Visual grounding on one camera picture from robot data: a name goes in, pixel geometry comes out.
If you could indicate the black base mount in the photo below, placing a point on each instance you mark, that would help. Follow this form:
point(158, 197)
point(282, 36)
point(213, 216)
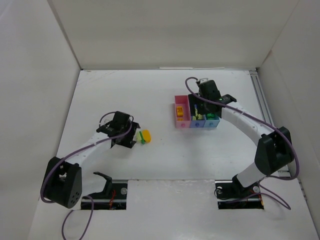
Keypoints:
point(105, 193)
point(232, 196)

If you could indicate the small dark green lego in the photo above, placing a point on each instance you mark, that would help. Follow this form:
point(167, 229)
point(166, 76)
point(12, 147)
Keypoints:
point(142, 140)

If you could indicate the aluminium rail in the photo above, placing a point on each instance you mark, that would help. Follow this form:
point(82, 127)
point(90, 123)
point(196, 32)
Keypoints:
point(270, 122)

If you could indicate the pink plastic bin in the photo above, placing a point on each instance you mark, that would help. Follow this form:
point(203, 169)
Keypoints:
point(184, 122)

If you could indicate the light blue plastic bin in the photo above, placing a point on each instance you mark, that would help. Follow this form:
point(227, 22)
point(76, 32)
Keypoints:
point(211, 123)

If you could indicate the dark green wedge lego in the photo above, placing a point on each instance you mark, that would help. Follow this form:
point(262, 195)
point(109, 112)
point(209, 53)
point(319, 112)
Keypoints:
point(210, 116)

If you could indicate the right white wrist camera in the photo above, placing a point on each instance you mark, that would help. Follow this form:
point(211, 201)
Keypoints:
point(202, 80)

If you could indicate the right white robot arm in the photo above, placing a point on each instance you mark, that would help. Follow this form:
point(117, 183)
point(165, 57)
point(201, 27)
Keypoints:
point(274, 148)

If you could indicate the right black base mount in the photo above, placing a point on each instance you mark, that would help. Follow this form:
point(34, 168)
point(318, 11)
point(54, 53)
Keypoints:
point(232, 196)

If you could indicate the orange rounded lego brick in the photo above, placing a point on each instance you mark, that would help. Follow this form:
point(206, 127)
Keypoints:
point(146, 136)

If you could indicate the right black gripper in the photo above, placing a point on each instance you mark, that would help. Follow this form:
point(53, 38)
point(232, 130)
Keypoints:
point(200, 105)

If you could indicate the purple plastic bin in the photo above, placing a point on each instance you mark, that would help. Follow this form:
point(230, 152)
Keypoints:
point(197, 123)

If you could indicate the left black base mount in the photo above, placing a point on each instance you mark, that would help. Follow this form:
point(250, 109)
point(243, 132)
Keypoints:
point(105, 193)

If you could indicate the orange striped lego brick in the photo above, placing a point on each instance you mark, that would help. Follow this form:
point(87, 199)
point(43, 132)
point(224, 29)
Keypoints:
point(179, 111)

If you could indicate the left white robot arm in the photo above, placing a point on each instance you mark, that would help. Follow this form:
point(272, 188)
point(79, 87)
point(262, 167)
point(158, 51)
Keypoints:
point(63, 180)

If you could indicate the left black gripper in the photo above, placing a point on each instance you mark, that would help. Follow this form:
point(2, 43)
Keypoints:
point(130, 135)

